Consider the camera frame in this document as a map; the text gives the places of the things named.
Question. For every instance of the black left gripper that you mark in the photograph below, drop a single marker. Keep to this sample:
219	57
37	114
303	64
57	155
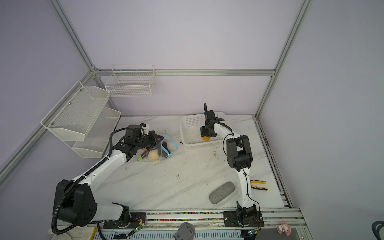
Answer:
154	136

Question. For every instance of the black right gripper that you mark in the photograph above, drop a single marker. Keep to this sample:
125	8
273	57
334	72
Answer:
203	132

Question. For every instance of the cream toy potato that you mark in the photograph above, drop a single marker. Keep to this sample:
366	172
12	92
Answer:
153	155

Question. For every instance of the clear zip bag blue zipper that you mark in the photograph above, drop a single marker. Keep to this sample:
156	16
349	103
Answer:
165	137

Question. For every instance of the dark purple toy eggplant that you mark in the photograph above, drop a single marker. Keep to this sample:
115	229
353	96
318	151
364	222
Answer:
143	157

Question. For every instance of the black toy avocado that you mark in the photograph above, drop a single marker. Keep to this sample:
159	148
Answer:
164	151

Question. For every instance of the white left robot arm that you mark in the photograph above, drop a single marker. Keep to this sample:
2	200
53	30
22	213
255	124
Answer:
75	204

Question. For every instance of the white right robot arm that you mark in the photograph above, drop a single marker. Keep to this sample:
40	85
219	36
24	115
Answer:
237	150

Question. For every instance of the white plastic perforated basket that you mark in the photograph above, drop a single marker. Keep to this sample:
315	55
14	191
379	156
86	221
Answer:
190	129

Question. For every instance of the white mesh two-tier shelf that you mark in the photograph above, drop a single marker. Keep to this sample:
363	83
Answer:
83	121

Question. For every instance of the grey oval stone pad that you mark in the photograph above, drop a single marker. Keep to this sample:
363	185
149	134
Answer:
222	192

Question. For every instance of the grey plastic device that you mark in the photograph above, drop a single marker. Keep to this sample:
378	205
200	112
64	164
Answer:
186	231

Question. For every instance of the pink plush toy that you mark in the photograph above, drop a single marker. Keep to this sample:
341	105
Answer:
284	227

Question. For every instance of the white wire wall basket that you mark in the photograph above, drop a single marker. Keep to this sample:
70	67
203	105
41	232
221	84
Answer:
131	81

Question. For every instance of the yellow handled pliers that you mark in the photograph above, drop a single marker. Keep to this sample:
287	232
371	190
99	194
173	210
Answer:
258	185

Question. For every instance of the aluminium rail base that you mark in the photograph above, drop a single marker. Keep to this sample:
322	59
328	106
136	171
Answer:
209	220

